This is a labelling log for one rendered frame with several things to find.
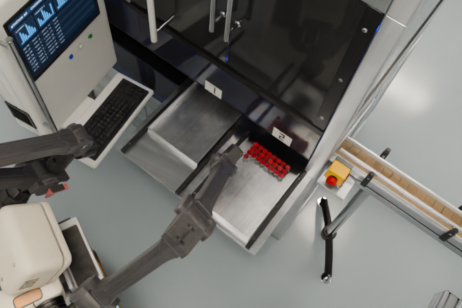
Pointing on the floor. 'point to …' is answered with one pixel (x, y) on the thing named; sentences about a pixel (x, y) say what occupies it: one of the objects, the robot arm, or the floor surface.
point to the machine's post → (369, 70)
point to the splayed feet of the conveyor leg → (326, 240)
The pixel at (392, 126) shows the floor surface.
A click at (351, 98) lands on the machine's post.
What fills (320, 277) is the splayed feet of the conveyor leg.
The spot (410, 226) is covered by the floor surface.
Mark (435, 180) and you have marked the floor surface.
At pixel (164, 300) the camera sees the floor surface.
